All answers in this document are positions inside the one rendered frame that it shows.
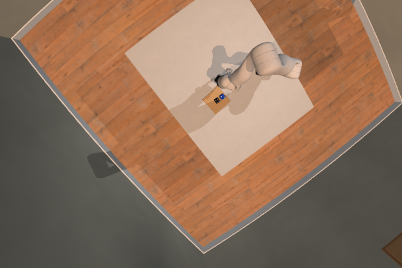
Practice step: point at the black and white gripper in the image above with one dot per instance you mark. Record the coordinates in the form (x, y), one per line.
(217, 79)

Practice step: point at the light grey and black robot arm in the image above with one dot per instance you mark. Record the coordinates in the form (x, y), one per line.
(266, 60)

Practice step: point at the orange square mat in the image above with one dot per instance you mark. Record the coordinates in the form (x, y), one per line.
(209, 100)

